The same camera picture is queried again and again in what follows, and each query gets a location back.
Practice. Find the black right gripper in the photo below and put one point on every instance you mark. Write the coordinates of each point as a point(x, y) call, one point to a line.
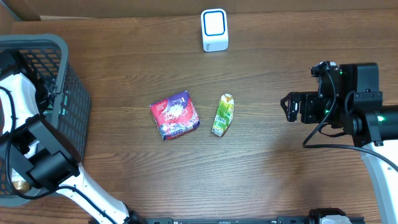
point(306, 100)

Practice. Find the green yellow juice carton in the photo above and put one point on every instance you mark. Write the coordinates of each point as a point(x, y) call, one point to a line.
point(224, 115)

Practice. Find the red purple pad package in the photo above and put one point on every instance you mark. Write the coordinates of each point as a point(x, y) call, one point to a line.
point(175, 115)

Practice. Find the white tube gold cap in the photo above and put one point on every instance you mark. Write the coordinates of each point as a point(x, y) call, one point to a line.
point(19, 182)

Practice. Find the teal wipes packet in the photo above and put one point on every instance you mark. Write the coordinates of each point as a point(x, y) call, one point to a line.
point(63, 110)

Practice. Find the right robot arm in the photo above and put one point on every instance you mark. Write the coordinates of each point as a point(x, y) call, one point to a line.
point(348, 98)

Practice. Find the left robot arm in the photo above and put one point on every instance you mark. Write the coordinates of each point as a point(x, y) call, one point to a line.
point(39, 160)

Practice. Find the white barcode scanner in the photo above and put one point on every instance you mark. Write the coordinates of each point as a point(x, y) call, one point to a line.
point(214, 29)

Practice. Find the grey plastic mesh basket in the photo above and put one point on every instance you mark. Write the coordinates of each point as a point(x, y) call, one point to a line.
point(48, 57)

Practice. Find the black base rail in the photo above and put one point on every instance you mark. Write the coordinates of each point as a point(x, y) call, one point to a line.
point(315, 216)

